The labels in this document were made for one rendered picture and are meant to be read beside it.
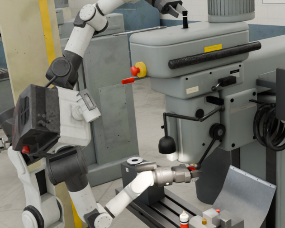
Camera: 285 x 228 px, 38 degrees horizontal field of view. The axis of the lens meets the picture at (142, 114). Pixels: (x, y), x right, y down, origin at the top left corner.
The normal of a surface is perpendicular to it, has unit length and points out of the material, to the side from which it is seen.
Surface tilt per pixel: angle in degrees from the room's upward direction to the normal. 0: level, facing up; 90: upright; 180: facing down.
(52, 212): 81
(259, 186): 64
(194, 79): 90
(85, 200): 93
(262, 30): 90
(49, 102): 59
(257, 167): 90
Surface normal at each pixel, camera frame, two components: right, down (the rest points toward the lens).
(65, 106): 0.63, -0.40
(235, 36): 0.52, 0.22
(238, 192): -0.80, -0.22
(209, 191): -0.43, 0.38
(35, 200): -0.61, 0.29
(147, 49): -0.85, 0.24
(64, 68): -0.04, -0.17
